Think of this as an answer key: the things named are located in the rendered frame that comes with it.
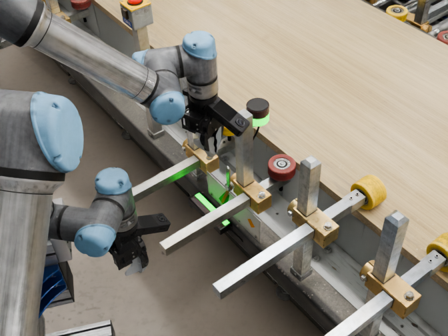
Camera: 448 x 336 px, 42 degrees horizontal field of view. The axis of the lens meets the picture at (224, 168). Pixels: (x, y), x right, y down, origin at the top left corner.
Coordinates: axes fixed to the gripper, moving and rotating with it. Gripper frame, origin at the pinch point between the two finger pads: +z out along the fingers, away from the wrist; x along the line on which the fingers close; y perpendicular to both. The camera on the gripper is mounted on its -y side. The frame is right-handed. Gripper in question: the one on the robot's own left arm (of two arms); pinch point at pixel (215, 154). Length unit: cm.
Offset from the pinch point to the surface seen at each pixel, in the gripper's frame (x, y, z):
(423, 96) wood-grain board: -65, -36, 11
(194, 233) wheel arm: 15.5, -2.8, 15.2
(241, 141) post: -4.7, -5.4, -3.3
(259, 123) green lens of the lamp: -8.9, -8.6, -8.0
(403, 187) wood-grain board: -24, -45, 11
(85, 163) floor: -46, 117, 101
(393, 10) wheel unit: -110, -8, 10
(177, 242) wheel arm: 20.7, -0.9, 14.6
